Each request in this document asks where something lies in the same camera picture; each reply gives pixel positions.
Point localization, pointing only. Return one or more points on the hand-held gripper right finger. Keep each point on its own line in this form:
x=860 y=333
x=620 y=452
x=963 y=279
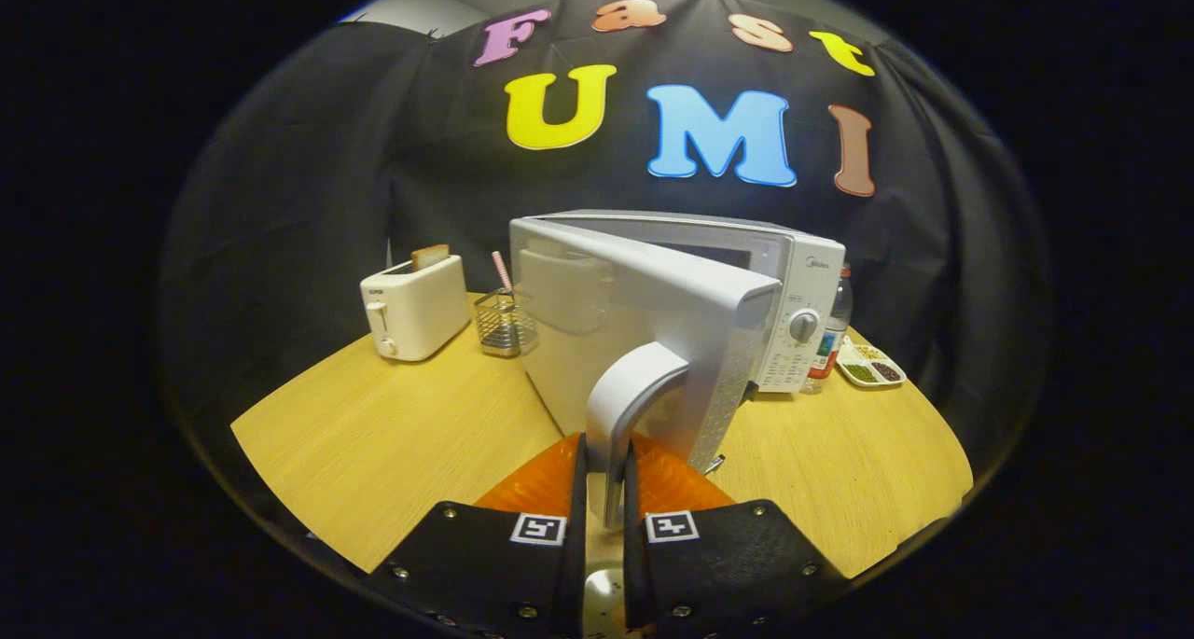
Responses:
x=634 y=574

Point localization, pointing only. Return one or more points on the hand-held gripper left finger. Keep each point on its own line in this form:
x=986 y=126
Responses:
x=576 y=564

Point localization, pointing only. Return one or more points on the white microwave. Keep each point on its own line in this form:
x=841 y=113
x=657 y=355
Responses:
x=653 y=294

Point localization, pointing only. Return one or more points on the white toaster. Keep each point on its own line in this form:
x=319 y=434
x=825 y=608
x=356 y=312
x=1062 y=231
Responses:
x=420 y=308

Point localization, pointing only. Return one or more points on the pink striped straw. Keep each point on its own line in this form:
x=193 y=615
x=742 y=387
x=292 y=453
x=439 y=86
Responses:
x=502 y=270

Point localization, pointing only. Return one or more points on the white divided bean dish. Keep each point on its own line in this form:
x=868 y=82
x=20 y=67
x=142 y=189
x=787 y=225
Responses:
x=872 y=370

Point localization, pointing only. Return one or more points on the clear plastic water bottle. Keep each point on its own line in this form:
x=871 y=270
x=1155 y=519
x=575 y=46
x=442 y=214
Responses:
x=833 y=331

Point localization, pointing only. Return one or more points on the brown toast slice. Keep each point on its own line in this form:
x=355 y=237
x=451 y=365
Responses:
x=430 y=257

